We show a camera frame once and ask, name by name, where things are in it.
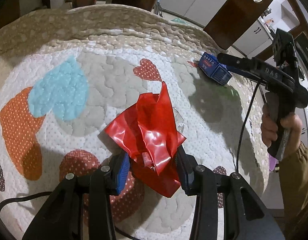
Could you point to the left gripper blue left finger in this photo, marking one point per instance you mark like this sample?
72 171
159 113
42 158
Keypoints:
120 170

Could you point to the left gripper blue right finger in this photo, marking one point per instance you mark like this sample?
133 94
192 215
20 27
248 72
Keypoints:
186 170

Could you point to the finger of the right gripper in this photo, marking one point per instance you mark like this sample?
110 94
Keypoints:
244 64
240 72

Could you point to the blue medicine box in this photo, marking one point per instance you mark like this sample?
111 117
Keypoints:
213 69

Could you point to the red plastic wrapper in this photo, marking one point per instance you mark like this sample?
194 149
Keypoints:
147 132

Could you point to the person's right forearm sleeve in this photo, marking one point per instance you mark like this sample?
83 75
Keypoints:
293 176

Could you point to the person's right hand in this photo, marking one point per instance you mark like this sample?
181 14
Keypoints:
269 130

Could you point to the wooden chair backrest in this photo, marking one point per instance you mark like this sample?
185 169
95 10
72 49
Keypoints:
169 5

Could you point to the purple plastic waste basket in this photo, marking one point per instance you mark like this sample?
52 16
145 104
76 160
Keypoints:
272 162

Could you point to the quilted heart pattern mat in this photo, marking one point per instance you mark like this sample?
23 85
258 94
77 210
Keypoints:
66 74

